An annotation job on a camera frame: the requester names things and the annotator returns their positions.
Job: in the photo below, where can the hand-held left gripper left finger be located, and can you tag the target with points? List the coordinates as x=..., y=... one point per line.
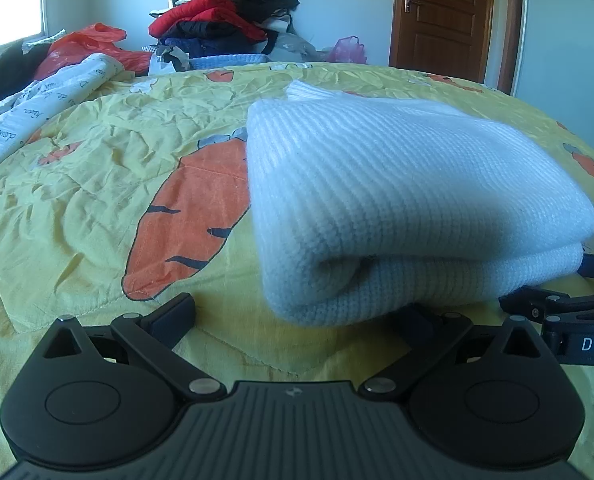
x=177, y=317

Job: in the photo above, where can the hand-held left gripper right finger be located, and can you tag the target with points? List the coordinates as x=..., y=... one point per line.
x=422, y=325

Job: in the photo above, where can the white knit sweater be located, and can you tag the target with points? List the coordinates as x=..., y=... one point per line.
x=402, y=185

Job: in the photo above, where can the yellow carrot-print bedsheet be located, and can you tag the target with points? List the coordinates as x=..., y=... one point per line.
x=102, y=185

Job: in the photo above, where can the white plastic bag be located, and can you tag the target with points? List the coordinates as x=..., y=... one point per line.
x=167, y=62

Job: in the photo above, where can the white printed quilt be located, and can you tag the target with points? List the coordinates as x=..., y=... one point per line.
x=52, y=95

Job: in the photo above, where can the dark blue garment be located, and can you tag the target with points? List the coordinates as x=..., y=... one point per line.
x=202, y=47

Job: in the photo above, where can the pink plastic bag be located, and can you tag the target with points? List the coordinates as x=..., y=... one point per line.
x=349, y=52

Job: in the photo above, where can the red plastic bag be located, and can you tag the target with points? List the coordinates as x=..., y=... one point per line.
x=77, y=45

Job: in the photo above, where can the brown wooden door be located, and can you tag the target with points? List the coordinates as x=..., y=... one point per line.
x=447, y=20

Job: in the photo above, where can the grey cloth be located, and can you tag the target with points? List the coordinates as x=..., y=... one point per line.
x=297, y=50

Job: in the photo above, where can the black cloth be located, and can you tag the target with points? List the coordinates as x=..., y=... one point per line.
x=12, y=65

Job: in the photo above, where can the white crumpled cloth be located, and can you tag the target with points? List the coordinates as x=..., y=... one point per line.
x=44, y=41

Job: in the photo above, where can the red jacket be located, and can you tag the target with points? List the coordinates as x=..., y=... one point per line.
x=202, y=7

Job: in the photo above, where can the white and black garment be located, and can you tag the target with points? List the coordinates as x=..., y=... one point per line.
x=279, y=20

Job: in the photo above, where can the brown wooden door frame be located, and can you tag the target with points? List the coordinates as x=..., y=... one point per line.
x=509, y=20

